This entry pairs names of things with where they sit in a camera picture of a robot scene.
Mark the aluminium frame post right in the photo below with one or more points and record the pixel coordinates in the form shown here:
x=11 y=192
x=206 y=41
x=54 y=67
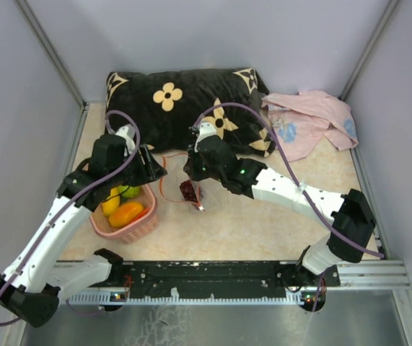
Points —
x=385 y=19

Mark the purple grape bunch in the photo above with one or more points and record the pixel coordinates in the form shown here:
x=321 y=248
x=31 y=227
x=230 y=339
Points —
x=188 y=191

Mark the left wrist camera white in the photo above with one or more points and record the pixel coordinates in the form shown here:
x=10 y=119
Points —
x=127 y=132

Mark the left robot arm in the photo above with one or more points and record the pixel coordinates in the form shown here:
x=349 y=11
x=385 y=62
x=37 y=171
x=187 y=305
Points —
x=27 y=288

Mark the orange carrot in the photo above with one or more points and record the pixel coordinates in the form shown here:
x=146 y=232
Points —
x=141 y=215

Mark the aluminium frame post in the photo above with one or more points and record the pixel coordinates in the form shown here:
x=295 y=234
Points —
x=385 y=19
x=51 y=52

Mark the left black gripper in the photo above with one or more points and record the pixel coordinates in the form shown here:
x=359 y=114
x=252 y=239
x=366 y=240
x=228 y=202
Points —
x=149 y=171

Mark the clear zip top bag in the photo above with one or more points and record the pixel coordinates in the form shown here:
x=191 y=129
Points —
x=177 y=187

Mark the pink plastic basket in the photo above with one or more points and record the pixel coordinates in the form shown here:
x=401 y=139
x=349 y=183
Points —
x=133 y=231

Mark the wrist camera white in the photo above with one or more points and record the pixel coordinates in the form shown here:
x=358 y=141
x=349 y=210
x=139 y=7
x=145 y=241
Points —
x=127 y=132
x=204 y=130

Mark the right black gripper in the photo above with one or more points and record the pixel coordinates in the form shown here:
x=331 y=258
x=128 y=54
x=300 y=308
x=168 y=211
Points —
x=190 y=166

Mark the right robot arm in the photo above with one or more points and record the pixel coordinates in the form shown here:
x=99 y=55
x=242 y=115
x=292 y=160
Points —
x=348 y=217

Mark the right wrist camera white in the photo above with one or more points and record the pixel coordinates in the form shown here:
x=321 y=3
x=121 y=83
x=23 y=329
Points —
x=204 y=130

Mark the green custard apple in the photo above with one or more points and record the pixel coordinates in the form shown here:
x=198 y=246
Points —
x=128 y=192

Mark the yellow lemon fruit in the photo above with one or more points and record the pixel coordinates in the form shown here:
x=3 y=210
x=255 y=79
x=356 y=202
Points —
x=111 y=203

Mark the orange mango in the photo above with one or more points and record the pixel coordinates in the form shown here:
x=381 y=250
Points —
x=124 y=214

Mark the aluminium frame post left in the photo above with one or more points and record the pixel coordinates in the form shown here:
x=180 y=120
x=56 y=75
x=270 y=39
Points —
x=51 y=52

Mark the pink printed cloth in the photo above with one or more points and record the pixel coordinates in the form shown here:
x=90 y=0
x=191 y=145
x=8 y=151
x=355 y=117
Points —
x=301 y=120

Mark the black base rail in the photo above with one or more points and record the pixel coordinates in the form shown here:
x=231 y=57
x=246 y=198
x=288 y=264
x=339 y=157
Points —
x=228 y=279

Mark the black floral pillow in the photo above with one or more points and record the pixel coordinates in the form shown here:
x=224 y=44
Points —
x=165 y=105

